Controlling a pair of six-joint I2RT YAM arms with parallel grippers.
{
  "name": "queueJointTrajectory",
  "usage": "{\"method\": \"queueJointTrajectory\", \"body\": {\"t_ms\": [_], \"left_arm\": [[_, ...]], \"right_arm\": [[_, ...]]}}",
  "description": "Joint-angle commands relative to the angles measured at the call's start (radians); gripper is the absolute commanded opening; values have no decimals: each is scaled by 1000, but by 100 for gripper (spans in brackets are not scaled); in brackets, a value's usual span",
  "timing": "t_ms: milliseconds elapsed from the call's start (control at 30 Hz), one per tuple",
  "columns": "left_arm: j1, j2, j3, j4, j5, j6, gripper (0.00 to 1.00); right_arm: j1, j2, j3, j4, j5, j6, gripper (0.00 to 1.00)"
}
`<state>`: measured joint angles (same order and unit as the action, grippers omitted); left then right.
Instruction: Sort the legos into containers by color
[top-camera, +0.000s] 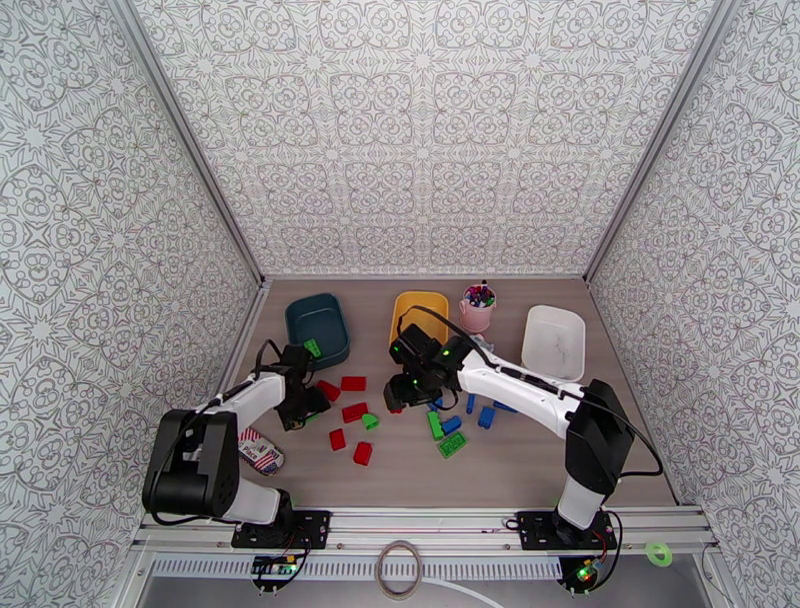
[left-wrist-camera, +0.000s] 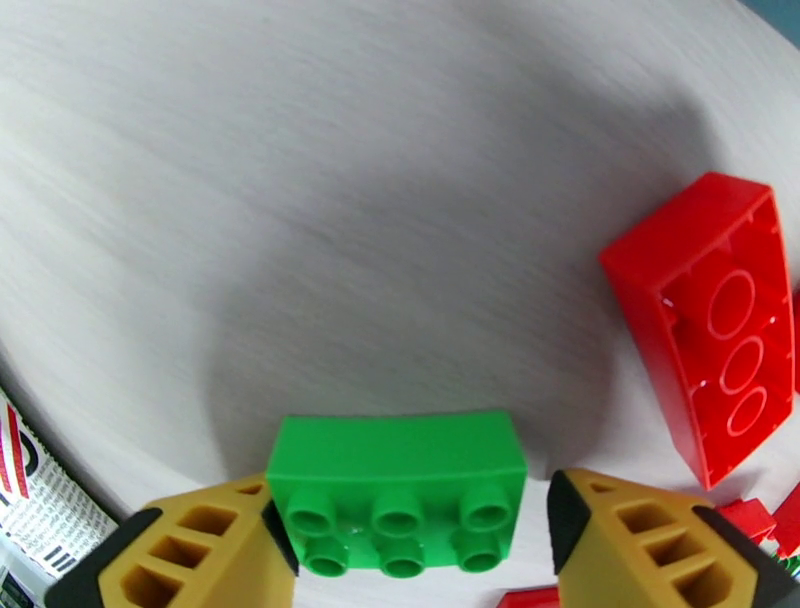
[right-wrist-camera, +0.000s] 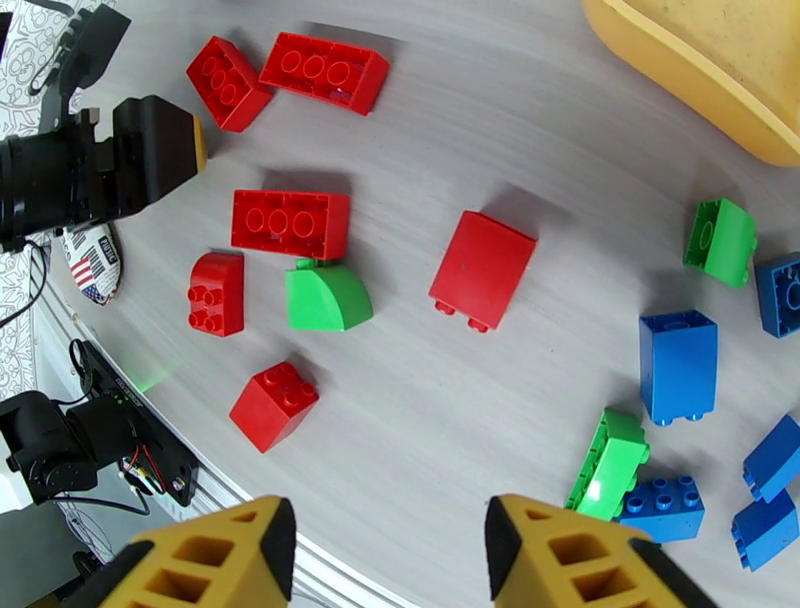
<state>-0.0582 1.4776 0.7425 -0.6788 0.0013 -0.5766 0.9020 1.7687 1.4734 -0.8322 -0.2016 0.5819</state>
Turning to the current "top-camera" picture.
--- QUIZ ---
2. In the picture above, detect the teal plastic container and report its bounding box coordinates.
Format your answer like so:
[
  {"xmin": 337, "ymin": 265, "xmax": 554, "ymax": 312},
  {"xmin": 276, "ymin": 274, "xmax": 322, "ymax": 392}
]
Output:
[{"xmin": 284, "ymin": 293, "xmax": 352, "ymax": 368}]

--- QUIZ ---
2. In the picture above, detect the pink metal bucket cup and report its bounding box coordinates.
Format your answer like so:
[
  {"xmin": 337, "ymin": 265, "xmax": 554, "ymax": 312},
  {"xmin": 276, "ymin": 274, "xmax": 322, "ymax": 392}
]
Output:
[{"xmin": 459, "ymin": 293, "xmax": 500, "ymax": 335}]

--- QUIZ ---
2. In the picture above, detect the white plastic container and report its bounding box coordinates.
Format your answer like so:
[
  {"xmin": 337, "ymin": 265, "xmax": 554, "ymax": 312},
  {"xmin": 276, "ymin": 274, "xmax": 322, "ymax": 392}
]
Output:
[{"xmin": 521, "ymin": 304, "xmax": 588, "ymax": 384}]

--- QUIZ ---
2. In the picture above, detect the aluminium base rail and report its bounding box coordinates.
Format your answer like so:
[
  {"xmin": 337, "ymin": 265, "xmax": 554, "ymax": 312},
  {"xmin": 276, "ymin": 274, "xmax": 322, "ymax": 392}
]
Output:
[{"xmin": 132, "ymin": 506, "xmax": 718, "ymax": 556}]

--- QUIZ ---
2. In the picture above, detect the white tube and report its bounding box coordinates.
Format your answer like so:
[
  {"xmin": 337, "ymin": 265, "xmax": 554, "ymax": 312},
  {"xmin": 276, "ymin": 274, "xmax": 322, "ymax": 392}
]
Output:
[{"xmin": 422, "ymin": 577, "xmax": 504, "ymax": 608}]

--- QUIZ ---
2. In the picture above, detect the aluminium frame post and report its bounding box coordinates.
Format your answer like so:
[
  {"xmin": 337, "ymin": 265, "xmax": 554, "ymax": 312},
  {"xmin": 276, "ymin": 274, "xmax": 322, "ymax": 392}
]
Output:
[
  {"xmin": 582, "ymin": 0, "xmax": 746, "ymax": 284},
  {"xmin": 107, "ymin": 0, "xmax": 269, "ymax": 284}
]

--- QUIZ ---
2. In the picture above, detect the stars and stripes snack packet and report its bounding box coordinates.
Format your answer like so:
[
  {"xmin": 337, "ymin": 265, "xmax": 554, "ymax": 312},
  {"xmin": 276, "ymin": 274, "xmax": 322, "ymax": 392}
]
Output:
[{"xmin": 237, "ymin": 426, "xmax": 288, "ymax": 478}]

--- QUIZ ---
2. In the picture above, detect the yellow plastic container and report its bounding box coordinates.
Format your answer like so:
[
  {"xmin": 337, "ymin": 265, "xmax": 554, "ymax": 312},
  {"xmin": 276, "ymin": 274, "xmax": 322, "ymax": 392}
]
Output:
[{"xmin": 388, "ymin": 290, "xmax": 451, "ymax": 353}]

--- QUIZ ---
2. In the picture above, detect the left circuit board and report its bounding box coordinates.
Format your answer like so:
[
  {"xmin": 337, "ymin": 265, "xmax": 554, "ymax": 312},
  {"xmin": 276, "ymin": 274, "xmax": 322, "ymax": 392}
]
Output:
[{"xmin": 251, "ymin": 555, "xmax": 299, "ymax": 580}]

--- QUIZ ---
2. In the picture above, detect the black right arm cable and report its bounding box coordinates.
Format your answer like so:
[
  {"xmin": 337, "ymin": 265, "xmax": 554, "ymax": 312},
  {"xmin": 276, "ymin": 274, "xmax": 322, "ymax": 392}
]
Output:
[{"xmin": 394, "ymin": 304, "xmax": 665, "ymax": 479}]

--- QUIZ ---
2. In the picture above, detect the grey tape ring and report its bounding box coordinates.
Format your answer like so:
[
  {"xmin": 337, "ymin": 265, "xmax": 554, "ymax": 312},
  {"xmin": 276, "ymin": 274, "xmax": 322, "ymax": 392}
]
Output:
[{"xmin": 376, "ymin": 540, "xmax": 424, "ymax": 602}]

